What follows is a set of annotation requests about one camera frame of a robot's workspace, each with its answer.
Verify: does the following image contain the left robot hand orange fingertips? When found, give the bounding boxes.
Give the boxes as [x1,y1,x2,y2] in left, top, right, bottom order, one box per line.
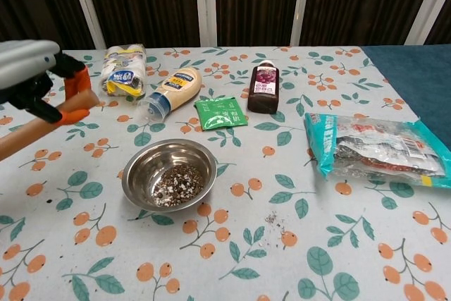
[0,39,92,125]

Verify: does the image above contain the wooden rolling pin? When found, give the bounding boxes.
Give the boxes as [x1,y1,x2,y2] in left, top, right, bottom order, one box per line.
[0,89,101,161]

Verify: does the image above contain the stainless steel bowl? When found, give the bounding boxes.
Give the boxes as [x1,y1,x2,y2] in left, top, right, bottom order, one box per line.
[121,138,218,213]

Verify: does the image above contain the brown and white potting soil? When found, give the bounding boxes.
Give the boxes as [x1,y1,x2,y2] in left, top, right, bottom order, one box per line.
[152,164,206,207]

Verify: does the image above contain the spilled soil crumbs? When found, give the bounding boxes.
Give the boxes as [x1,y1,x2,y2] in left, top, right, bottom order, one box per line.
[259,211,293,249]

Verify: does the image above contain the cream mayonnaise squeeze bottle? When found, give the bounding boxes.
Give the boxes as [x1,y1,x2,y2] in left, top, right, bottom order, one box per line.
[136,66,203,121]

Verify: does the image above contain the green tea sachet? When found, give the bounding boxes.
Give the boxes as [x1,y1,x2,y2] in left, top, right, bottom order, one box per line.
[194,96,249,133]

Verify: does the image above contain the dark juice bottle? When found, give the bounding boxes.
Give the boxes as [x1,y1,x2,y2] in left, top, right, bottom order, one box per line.
[247,60,282,115]

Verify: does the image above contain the teal snack bag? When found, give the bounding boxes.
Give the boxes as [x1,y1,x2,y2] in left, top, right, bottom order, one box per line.
[304,112,451,189]

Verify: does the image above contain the white frame post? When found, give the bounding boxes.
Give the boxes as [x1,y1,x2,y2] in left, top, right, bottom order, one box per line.
[193,0,218,48]
[404,0,451,45]
[290,0,313,47]
[66,0,106,50]

